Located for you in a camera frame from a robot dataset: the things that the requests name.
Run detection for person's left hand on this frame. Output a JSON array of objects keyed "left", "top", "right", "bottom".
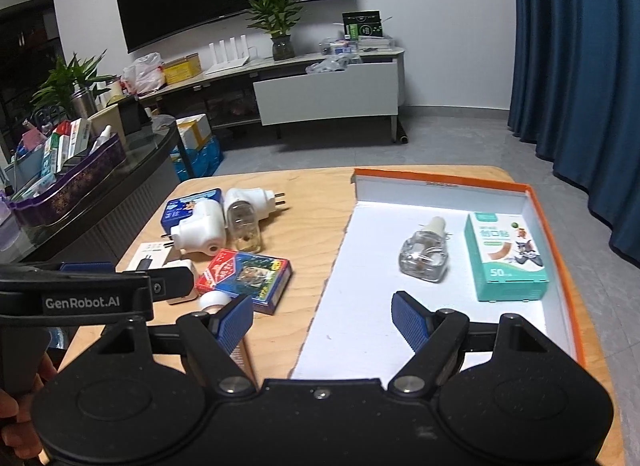
[{"left": 0, "top": 346, "right": 58, "bottom": 466}]

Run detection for teal bandage box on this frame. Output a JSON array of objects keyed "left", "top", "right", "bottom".
[{"left": 464, "top": 212, "right": 550, "bottom": 301}]

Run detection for white plug-in heater with bottle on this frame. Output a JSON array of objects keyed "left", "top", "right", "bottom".
[{"left": 222, "top": 187, "right": 288, "bottom": 254}]

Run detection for beige tissue box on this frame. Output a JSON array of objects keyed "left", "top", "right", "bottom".
[{"left": 87, "top": 103, "right": 126, "bottom": 139}]

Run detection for black glass coffee table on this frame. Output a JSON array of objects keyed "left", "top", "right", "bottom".
[{"left": 0, "top": 121, "right": 181, "bottom": 267}]

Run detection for white cabinet drawer front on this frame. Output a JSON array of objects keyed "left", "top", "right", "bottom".
[{"left": 252, "top": 60, "right": 399, "bottom": 127}]

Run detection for clear plastic container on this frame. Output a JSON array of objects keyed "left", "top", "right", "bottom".
[{"left": 320, "top": 38, "right": 361, "bottom": 56}]

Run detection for blue card box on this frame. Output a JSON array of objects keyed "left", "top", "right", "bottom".
[{"left": 215, "top": 252, "right": 292, "bottom": 315}]

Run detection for blue plastic bag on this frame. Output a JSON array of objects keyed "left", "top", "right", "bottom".
[{"left": 170, "top": 138, "right": 224, "bottom": 181}]

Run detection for television cabinet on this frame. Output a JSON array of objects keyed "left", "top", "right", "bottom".
[{"left": 135, "top": 46, "right": 407, "bottom": 144}]

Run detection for purple patterned basket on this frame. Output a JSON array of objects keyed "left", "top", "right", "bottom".
[{"left": 0, "top": 133, "right": 126, "bottom": 229}]

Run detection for metal tumbler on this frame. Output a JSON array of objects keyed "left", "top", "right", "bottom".
[{"left": 71, "top": 88, "right": 96, "bottom": 119}]

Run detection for orange white cardboard tray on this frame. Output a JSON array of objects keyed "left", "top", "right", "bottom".
[{"left": 290, "top": 168, "right": 586, "bottom": 382}]

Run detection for white router with antennas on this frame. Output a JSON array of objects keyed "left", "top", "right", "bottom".
[{"left": 207, "top": 36, "right": 251, "bottom": 71}]

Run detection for white cube adapter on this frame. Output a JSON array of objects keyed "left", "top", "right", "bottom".
[{"left": 162, "top": 259, "right": 201, "bottom": 305}]

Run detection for green black box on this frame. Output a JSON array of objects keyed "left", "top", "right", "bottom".
[{"left": 342, "top": 10, "right": 383, "bottom": 39}]

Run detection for leafy green houseplant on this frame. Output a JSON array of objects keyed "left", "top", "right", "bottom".
[{"left": 32, "top": 50, "right": 116, "bottom": 117}]

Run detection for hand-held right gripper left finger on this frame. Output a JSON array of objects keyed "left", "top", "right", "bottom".
[{"left": 97, "top": 294, "right": 257, "bottom": 395}]

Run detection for white charger box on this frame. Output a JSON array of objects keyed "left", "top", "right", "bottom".
[{"left": 125, "top": 242, "right": 171, "bottom": 274}]

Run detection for brown tube with white cap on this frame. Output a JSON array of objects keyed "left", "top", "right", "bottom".
[{"left": 200, "top": 291, "right": 256, "bottom": 382}]

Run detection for white yellow cardboard box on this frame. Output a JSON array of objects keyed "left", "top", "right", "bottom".
[{"left": 175, "top": 114, "right": 213, "bottom": 149}]

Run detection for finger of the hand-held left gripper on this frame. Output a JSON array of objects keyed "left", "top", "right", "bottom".
[
  {"left": 0, "top": 261, "right": 115, "bottom": 281},
  {"left": 117, "top": 266, "right": 196, "bottom": 303}
]

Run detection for group of medicine boxes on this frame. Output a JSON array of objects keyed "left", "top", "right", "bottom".
[{"left": 10, "top": 118, "right": 93, "bottom": 197}]

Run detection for white red plastic bag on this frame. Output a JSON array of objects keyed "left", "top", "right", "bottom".
[{"left": 122, "top": 52, "right": 166, "bottom": 95}]

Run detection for clear plastic bag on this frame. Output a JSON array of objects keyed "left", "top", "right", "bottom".
[{"left": 306, "top": 56, "right": 361, "bottom": 74}]

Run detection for potted green plant glass vase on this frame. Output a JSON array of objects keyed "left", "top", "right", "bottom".
[{"left": 243, "top": 0, "right": 306, "bottom": 61}]

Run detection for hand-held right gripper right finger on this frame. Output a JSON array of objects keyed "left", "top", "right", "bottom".
[{"left": 387, "top": 291, "right": 551, "bottom": 395}]

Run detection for white bottles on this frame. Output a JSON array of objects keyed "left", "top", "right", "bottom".
[{"left": 97, "top": 78, "right": 123, "bottom": 106}]

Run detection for clear glass refill bottle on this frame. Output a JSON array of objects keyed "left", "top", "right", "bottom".
[{"left": 398, "top": 216, "right": 448, "bottom": 284}]

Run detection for blue tin box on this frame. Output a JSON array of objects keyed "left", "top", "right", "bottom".
[{"left": 161, "top": 188, "right": 223, "bottom": 239}]

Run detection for blue curtain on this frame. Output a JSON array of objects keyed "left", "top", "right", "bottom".
[{"left": 507, "top": 0, "right": 640, "bottom": 271}]

